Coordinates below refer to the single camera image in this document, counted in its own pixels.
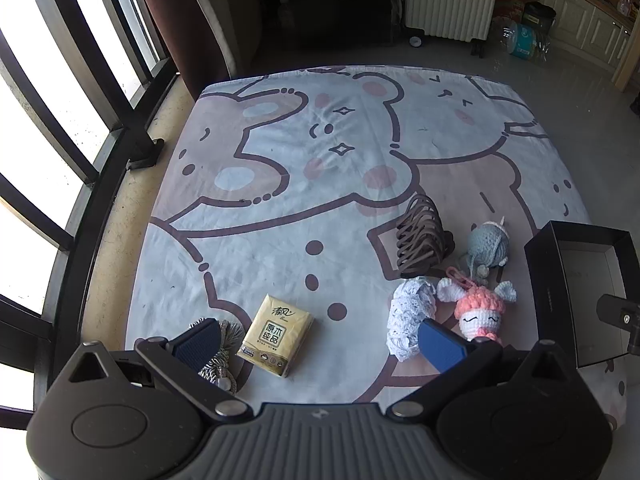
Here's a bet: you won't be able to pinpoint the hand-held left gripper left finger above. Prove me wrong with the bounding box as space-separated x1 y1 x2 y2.
54 318 254 419

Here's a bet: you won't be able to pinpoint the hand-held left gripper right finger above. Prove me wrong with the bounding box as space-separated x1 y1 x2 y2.
392 319 587 419

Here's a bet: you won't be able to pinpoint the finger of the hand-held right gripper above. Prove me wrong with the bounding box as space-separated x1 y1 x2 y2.
597 294 640 357

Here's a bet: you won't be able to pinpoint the beige tasselled rope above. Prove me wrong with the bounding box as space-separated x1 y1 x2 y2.
197 318 246 394

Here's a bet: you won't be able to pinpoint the black cardboard box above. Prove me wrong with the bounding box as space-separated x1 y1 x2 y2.
523 220 640 369

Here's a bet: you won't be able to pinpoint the white lace yarn bundle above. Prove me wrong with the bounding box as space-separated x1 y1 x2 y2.
385 275 439 364

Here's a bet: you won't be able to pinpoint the pink crochet doll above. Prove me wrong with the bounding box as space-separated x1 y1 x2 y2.
437 266 519 346

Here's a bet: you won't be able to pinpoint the yellow tissue packet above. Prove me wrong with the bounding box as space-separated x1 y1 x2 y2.
236 293 316 379

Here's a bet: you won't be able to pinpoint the brown wavy hair clip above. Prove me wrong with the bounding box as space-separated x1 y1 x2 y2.
394 193 456 279

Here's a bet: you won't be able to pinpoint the grey crochet doll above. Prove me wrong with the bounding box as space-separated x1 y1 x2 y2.
459 215 511 281

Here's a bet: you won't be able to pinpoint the bear printed blanket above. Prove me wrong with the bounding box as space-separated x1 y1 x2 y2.
124 64 629 432

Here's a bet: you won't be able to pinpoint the black window railing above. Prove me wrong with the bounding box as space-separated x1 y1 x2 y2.
0 0 181 431

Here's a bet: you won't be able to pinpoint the cream kitchen cabinets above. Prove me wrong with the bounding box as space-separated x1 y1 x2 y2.
500 0 640 93

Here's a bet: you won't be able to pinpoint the dark brown curtain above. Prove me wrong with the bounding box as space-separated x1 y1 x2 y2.
127 0 262 102

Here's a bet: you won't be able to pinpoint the black railing foot bracket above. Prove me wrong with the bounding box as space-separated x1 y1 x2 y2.
124 137 166 171

